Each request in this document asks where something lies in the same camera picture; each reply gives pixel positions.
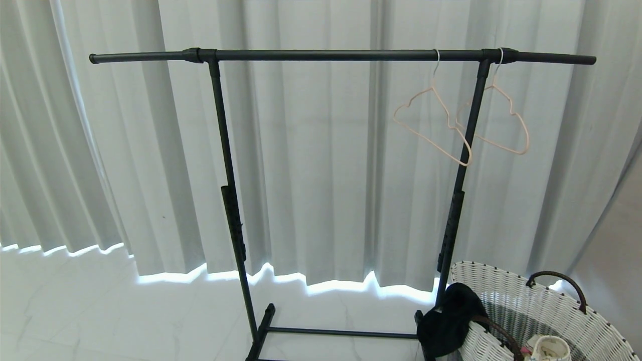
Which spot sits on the pink clothes hanger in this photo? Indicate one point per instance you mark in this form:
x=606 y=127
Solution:
x=511 y=108
x=441 y=103

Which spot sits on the cream printed garment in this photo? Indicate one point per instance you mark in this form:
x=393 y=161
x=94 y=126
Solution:
x=551 y=348

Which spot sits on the black clothes rack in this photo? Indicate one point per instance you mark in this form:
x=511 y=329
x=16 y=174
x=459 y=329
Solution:
x=326 y=55

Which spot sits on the white laundry basket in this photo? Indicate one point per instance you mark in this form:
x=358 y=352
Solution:
x=567 y=321

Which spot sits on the white curtain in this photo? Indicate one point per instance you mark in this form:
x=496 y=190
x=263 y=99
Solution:
x=321 y=165

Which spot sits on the black garment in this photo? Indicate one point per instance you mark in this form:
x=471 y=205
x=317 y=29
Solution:
x=446 y=321

